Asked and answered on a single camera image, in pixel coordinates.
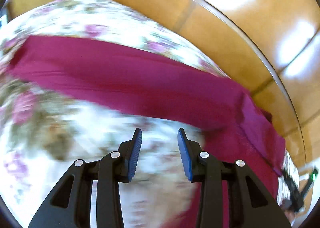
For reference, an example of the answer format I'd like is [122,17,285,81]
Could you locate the magenta small garment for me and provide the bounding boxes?
[5,35,285,227]

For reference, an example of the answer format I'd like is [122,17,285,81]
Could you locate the floral bed quilt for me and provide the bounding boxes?
[0,0,301,228]

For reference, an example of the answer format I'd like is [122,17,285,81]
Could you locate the wooden wardrobe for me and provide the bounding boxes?
[9,0,319,167]

